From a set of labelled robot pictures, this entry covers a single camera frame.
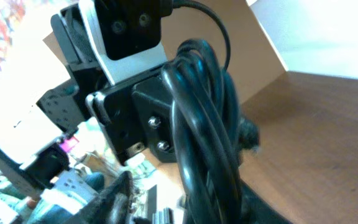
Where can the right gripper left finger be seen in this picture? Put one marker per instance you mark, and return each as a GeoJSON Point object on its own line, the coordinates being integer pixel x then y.
{"type": "Point", "coordinates": [111, 205]}

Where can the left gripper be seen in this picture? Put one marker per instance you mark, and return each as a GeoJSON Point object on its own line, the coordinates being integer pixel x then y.
{"type": "Point", "coordinates": [135, 111]}

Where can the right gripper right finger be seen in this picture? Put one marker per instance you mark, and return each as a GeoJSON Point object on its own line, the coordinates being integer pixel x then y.
{"type": "Point", "coordinates": [255, 210]}

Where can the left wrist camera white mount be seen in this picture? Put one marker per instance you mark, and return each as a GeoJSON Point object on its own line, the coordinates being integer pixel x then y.
{"type": "Point", "coordinates": [125, 35]}

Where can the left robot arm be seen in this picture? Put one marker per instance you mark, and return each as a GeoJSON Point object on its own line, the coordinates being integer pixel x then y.
{"type": "Point", "coordinates": [41, 169]}

